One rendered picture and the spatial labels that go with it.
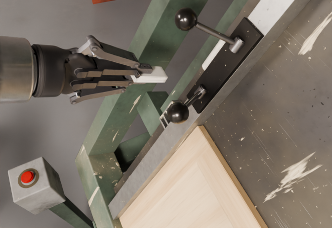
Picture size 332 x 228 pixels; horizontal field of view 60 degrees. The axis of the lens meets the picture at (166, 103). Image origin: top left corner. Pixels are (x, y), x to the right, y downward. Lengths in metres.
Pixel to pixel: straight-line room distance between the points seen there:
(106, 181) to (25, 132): 1.37
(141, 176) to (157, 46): 0.35
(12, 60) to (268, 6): 0.38
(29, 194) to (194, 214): 0.58
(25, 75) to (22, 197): 0.71
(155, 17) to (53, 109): 1.75
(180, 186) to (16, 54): 0.48
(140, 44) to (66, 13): 2.38
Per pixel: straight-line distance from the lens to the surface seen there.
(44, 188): 1.05
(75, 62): 0.44
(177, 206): 0.74
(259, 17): 0.52
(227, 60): 0.54
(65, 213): 1.43
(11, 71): 0.40
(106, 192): 1.03
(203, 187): 0.66
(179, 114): 0.47
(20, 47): 0.41
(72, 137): 2.19
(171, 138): 0.68
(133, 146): 1.19
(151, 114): 0.86
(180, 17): 0.47
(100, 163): 1.08
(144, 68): 0.51
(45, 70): 0.41
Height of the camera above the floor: 1.87
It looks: 57 degrees down
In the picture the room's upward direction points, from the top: straight up
